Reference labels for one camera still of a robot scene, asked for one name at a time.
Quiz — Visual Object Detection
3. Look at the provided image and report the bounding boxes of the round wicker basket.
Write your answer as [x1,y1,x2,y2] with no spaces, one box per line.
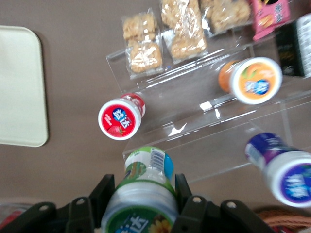
[252,205,311,233]

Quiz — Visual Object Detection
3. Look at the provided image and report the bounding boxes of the red cola bottle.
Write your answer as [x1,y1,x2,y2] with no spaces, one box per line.
[2,210,24,226]

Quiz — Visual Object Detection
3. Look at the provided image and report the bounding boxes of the blue gum bottle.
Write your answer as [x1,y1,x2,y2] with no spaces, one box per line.
[244,132,311,209]

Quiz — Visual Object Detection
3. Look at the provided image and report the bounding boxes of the clear rice cracker pack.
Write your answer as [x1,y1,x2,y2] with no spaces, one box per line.
[121,8,164,80]
[198,0,252,37]
[159,0,208,65]

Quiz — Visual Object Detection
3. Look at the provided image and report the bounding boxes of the red gum bottle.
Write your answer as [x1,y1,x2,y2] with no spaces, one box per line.
[97,92,147,141]

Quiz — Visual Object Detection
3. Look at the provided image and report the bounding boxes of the small black box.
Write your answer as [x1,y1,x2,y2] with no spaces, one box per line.
[275,13,311,79]

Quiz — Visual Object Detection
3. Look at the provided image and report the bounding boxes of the beige plastic tray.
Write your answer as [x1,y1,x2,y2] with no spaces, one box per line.
[0,25,49,148]

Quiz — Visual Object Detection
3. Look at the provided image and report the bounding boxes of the green gum bottle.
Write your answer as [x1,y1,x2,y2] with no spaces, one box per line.
[100,146,180,233]

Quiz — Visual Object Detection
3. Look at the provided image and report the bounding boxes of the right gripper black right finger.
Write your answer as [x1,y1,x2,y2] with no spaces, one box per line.
[169,173,276,233]

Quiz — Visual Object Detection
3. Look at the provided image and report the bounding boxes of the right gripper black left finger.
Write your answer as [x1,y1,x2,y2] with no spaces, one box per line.
[0,174,116,233]

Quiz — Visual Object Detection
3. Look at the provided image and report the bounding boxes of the pink snack pack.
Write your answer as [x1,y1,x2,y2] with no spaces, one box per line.
[249,0,292,42]

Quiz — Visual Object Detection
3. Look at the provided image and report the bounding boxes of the orange gum bottle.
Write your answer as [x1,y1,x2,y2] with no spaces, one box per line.
[218,56,283,105]

